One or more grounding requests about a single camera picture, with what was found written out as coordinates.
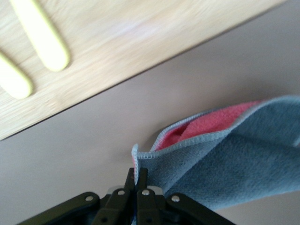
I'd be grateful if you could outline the yellow plastic fork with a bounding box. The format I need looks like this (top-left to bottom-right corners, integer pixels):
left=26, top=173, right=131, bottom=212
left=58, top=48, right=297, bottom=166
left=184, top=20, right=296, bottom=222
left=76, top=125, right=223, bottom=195
left=10, top=0, right=71, bottom=72

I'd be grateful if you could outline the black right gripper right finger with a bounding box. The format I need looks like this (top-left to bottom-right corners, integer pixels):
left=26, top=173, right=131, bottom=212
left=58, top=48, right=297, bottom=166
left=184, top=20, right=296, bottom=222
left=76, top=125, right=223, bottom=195
left=136, top=168, right=235, bottom=225

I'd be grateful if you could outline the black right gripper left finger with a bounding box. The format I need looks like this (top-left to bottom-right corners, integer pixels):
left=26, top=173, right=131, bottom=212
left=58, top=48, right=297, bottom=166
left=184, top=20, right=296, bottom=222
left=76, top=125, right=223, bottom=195
left=17, top=167, right=137, bottom=225

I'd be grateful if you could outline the grey and pink microfibre cloth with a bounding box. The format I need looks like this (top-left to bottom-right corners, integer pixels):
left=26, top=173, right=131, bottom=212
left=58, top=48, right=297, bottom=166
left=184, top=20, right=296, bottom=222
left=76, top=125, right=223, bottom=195
left=131, top=95, right=300, bottom=211

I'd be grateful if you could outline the wooden cutting board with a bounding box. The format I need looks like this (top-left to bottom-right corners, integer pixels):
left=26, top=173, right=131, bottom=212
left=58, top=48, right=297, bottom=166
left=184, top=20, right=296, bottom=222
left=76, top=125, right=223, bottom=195
left=0, top=0, right=288, bottom=141

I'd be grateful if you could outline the yellow plastic knife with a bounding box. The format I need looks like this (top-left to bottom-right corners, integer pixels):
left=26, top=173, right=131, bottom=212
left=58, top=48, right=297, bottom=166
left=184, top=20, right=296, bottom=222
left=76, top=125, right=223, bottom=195
left=0, top=50, right=33, bottom=99

